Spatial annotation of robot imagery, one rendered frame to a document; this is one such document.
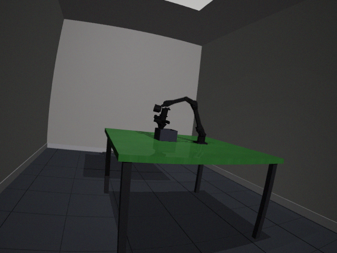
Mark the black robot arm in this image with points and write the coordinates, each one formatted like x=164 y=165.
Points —
x=199 y=128

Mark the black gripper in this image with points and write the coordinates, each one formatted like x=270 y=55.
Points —
x=162 y=121

